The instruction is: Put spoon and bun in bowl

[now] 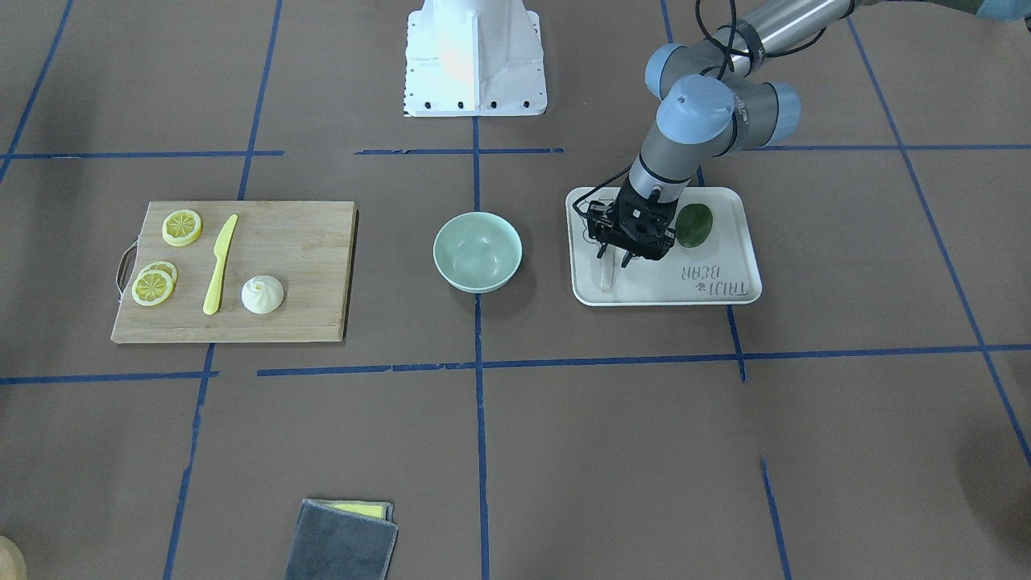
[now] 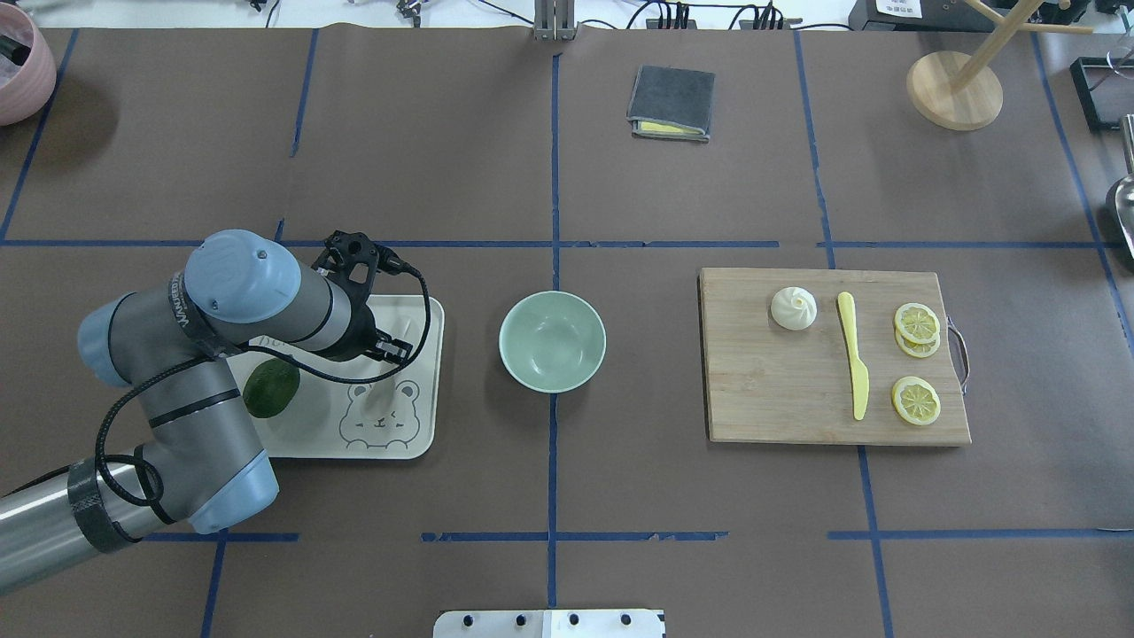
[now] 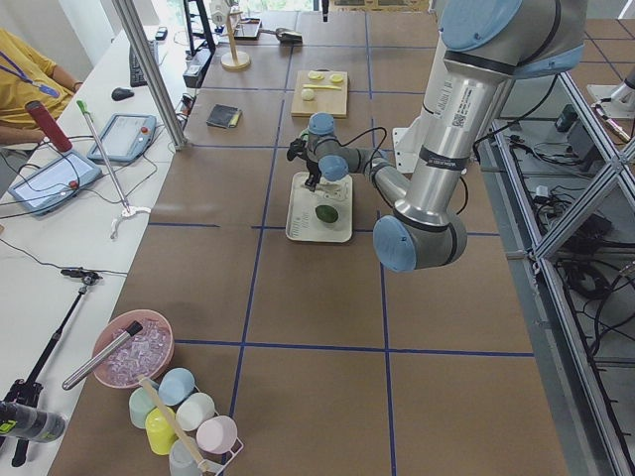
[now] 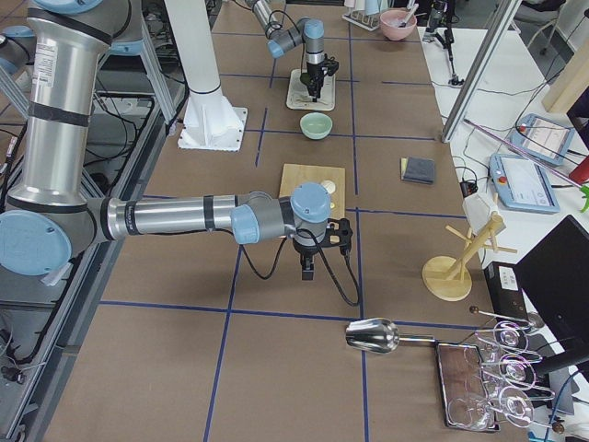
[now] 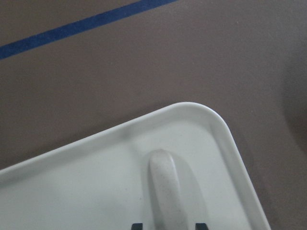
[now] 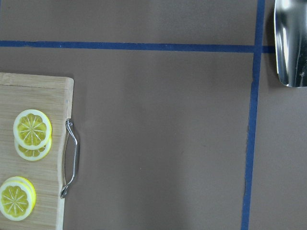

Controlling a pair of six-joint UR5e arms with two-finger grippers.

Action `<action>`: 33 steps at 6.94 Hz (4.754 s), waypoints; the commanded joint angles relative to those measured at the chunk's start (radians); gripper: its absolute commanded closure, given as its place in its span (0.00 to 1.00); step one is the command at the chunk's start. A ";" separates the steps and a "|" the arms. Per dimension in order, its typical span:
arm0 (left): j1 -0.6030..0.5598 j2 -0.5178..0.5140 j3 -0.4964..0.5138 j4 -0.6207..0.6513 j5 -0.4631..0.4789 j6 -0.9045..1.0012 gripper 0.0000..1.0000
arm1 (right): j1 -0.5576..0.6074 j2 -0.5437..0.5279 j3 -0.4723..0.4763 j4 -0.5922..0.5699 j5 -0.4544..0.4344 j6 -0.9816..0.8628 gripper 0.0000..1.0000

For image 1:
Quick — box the light green bowl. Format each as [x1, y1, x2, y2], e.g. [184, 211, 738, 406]
[433, 212, 524, 294]

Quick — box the white steamed bun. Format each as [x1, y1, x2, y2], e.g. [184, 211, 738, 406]
[240, 275, 286, 315]

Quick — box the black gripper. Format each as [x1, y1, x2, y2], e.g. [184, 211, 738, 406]
[586, 192, 675, 269]

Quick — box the white plastic spoon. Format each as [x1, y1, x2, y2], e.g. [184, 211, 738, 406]
[596, 245, 618, 293]

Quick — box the dark green avocado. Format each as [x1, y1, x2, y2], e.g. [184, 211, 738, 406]
[674, 203, 714, 247]

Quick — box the grey yellow folded cloth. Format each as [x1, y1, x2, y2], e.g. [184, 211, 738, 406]
[284, 498, 399, 579]

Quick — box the bamboo cutting board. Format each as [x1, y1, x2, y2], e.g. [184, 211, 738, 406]
[111, 201, 358, 344]

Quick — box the lemon slice front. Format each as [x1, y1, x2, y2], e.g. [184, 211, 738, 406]
[131, 269, 176, 307]

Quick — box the lemon slice upper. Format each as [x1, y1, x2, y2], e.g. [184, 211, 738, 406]
[161, 209, 203, 247]

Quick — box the lemon slice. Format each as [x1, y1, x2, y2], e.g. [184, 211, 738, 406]
[161, 209, 203, 247]
[131, 269, 176, 307]
[141, 260, 178, 285]

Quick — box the lemon slice behind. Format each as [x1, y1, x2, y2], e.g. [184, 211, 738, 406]
[141, 260, 178, 285]

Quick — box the yellow plastic knife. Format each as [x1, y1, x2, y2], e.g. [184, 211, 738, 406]
[202, 213, 239, 316]

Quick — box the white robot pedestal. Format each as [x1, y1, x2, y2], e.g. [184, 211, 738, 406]
[403, 1, 548, 118]

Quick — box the white bear serving tray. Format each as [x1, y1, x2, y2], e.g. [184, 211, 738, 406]
[566, 187, 763, 307]

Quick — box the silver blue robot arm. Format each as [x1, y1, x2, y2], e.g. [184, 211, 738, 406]
[571, 1, 858, 262]

